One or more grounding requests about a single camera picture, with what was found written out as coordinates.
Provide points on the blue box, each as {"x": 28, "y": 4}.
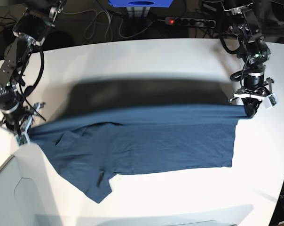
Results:
{"x": 140, "y": 3}

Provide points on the dark blue T-shirt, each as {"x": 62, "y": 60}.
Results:
{"x": 89, "y": 150}

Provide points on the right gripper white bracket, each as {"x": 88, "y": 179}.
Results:
{"x": 18, "y": 120}

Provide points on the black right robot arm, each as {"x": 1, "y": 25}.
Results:
{"x": 30, "y": 32}

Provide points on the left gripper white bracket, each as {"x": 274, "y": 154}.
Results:
{"x": 253, "y": 99}

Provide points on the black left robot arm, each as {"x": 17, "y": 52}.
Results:
{"x": 253, "y": 50}

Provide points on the white power strip red switch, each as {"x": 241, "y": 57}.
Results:
{"x": 193, "y": 22}

